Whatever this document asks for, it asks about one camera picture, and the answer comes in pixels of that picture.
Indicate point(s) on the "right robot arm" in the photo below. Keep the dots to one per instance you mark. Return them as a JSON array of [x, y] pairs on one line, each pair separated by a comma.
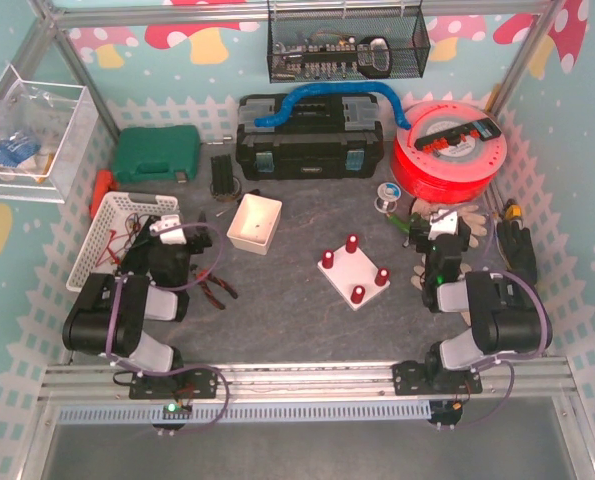
[[505, 317]]

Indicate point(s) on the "orange tool handle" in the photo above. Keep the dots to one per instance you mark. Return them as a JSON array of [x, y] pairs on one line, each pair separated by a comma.
[[104, 183]]

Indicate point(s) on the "black wire mesh shelf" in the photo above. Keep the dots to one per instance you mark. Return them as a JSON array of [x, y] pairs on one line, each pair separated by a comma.
[[317, 41]]

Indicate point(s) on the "yellow black tool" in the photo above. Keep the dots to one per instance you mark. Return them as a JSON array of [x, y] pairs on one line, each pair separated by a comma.
[[512, 211]]

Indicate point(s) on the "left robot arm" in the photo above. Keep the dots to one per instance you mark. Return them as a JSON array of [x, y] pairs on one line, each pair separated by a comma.
[[150, 284]]

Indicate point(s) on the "green brass pipe fitting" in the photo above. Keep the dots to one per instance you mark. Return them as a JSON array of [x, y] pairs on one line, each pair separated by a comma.
[[404, 222]]

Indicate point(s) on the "green plastic tool case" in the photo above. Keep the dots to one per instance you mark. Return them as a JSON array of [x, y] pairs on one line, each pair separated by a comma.
[[159, 153]]

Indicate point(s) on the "white peg base plate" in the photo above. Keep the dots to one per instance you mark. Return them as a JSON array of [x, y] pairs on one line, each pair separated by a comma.
[[350, 270]]

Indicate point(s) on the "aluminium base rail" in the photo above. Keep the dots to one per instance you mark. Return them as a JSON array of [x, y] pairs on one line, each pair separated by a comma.
[[296, 382]]

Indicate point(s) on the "grey slotted cable duct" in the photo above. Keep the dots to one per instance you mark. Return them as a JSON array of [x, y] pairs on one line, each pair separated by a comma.
[[238, 412]]

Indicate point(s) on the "black yellow work glove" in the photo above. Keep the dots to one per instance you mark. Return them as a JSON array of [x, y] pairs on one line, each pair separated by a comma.
[[516, 248]]

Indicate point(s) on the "clear acrylic wall box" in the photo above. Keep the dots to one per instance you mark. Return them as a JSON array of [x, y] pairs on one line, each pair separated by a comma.
[[44, 131]]

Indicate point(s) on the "black plastic toolbox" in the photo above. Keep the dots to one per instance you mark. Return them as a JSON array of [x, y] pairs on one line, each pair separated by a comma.
[[326, 137]]

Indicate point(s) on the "orange pneumatic tubing reel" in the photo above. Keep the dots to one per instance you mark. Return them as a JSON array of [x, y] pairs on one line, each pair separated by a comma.
[[453, 175]]

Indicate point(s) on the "white perforated basket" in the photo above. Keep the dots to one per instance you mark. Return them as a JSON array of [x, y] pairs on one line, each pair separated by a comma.
[[106, 242]]

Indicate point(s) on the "yellow rod in corner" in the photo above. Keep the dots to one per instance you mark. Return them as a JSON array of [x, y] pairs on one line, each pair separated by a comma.
[[492, 98]]

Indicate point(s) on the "black socket rail orange clips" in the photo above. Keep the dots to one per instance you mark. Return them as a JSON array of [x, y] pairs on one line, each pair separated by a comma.
[[483, 129]]

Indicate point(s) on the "solder wire spool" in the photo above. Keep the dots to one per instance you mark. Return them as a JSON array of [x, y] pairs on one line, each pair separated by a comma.
[[388, 194]]

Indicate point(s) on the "black device in basket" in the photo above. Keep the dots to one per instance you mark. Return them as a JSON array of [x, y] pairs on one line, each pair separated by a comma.
[[143, 248]]

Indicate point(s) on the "white plastic parts bin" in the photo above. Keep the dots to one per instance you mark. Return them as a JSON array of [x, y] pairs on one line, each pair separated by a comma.
[[255, 223]]

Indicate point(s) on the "white knit work glove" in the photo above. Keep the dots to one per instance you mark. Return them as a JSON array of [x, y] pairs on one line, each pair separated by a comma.
[[470, 213]]

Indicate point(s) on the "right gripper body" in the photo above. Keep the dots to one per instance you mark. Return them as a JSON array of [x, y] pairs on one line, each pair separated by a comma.
[[419, 230]]

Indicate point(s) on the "large red spring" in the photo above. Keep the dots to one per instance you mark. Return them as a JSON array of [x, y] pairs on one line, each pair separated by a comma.
[[382, 277], [358, 294], [351, 244], [327, 261]]

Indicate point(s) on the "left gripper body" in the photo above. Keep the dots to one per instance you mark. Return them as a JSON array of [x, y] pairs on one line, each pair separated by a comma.
[[197, 238]]

